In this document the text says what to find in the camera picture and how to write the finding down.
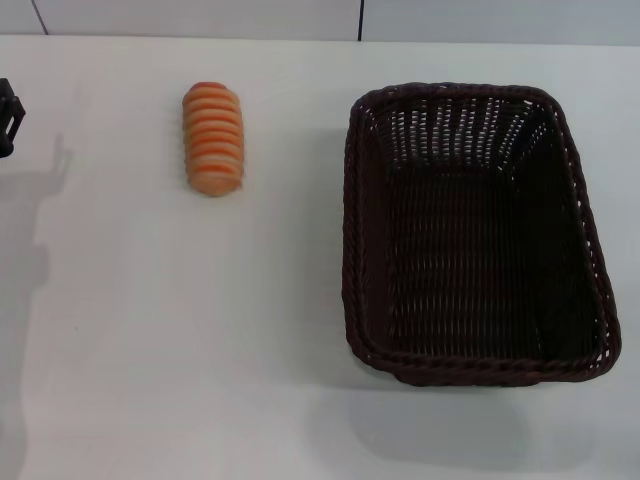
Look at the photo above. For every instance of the dark brown woven basket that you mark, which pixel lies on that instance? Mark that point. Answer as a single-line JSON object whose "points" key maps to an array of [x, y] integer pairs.
{"points": [[475, 250]]}

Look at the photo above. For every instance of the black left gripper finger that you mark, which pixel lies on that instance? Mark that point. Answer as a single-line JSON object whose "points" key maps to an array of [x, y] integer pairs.
{"points": [[7, 117]]}

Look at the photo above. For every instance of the orange striped bread loaf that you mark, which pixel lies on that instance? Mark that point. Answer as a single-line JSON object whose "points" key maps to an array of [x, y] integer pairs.
{"points": [[212, 140]]}

